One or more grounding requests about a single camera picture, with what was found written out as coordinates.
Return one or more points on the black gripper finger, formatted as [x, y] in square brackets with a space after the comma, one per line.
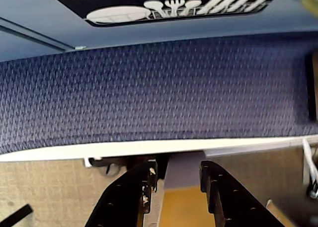
[124, 202]
[231, 207]

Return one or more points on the yellow flat board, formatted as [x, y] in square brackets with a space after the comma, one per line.
[183, 207]

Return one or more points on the gray table leg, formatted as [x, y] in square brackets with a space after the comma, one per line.
[183, 170]

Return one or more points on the black flat strip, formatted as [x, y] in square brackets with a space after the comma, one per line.
[17, 215]

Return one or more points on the blue textured floor mat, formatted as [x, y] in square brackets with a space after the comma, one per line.
[149, 93]

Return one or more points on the blue wooden toy kitchen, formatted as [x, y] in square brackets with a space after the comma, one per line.
[24, 32]

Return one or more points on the dishwasher door with cutlery print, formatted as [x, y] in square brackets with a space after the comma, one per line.
[49, 8]

